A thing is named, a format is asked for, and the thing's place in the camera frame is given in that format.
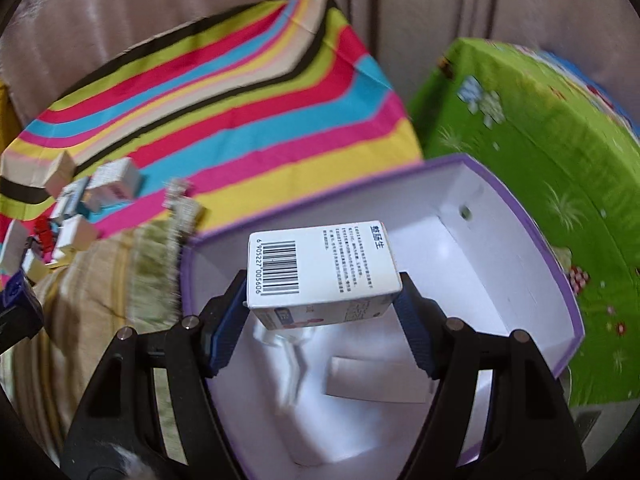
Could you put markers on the beige herbal medicine box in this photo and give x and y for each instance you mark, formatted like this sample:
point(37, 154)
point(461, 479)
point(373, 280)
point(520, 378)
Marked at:
point(60, 173)

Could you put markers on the red toy car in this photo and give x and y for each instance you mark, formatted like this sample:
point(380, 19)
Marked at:
point(45, 231)

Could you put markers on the small white cube box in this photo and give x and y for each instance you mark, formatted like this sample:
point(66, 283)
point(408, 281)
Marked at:
point(76, 235)

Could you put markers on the striped velvet cushion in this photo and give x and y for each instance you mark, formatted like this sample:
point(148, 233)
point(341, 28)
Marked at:
point(128, 279)

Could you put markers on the white teal medicine box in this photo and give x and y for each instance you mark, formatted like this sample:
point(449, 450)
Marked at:
point(71, 201)

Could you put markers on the white blue barcode medicine box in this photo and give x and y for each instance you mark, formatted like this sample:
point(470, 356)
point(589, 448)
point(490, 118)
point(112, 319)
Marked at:
point(321, 275)

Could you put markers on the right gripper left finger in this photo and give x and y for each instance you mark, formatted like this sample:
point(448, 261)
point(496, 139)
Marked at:
point(224, 318)

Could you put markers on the yellow leather sofa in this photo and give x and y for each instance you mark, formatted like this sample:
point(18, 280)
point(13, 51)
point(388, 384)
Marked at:
point(10, 125)

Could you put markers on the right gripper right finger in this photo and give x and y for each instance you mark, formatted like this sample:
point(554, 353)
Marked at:
point(423, 323)

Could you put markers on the colourful striped cloth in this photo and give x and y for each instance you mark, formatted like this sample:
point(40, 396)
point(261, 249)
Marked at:
point(256, 107)

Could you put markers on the purple white storage box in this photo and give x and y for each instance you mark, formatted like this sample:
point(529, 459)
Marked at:
point(347, 401)

